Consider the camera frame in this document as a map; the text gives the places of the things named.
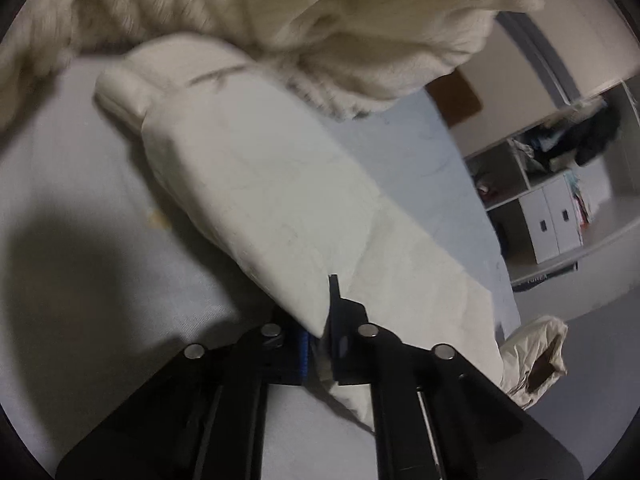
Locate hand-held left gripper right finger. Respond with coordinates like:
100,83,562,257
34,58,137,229
327,274,585,480

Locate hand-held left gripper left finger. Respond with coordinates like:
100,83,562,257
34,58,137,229
55,324,312,480

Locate cream padded jacket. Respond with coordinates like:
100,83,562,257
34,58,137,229
95,35,569,433

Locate dark clothes on shelf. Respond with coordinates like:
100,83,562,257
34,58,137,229
574,106,624,167

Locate white storage box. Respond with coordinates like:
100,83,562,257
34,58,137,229
517,189,561,265
542,174,584,256

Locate white open shelf unit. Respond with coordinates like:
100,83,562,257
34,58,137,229
462,80,640,288

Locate brown wooden board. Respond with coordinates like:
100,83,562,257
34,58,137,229
425,69,484,129

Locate bed with pale blue sheet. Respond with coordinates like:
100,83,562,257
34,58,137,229
0,50,521,480

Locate cream knit sweater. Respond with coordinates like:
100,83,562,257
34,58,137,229
0,0,561,131

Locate cream wardrobe with grey stripe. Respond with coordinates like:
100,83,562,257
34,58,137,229
462,0,640,108

